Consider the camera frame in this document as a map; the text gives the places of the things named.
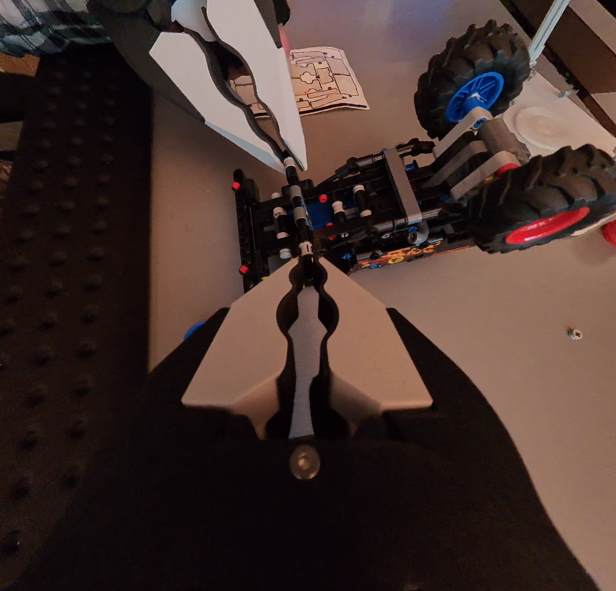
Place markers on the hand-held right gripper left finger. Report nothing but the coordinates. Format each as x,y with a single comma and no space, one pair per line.
240,360

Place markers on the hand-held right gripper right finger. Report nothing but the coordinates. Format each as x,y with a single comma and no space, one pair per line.
375,360

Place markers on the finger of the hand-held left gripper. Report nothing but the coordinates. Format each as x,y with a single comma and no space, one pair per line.
255,47
192,76

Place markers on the blue toy wheel rim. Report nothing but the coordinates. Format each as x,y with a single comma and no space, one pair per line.
192,331

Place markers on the Lego monster truck model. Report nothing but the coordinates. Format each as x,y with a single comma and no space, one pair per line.
365,225

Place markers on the long black toy axle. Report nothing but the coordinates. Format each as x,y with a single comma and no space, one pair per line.
293,182

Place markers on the grey desk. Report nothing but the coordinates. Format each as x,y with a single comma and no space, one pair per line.
481,384

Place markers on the person's left hand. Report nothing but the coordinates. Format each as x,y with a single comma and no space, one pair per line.
285,42

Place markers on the white sticker sheet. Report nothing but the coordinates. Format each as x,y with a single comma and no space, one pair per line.
327,81

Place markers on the red toy wheel rim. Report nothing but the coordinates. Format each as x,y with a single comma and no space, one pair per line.
609,232

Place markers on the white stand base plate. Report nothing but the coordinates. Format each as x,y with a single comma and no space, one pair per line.
553,129

